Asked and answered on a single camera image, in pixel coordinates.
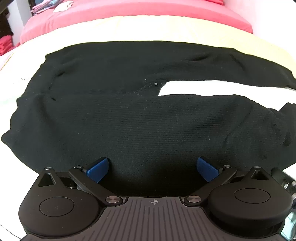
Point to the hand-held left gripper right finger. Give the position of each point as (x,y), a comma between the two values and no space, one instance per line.
(207,170)

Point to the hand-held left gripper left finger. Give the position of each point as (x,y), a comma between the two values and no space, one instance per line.
(98,170)

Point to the black pants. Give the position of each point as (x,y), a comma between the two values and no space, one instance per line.
(138,120)

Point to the yellow quilted blanket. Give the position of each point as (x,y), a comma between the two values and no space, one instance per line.
(138,29)

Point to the pile of pink towels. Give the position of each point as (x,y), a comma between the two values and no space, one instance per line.
(5,45)

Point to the pink bedspread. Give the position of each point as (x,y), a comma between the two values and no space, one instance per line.
(138,10)

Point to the white crumpled cloth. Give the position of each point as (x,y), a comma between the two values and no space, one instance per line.
(62,7)

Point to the stack of folded purple cloths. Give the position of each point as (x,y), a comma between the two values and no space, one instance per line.
(44,5)

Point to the black hanging coat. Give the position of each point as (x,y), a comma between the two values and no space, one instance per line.
(4,23)

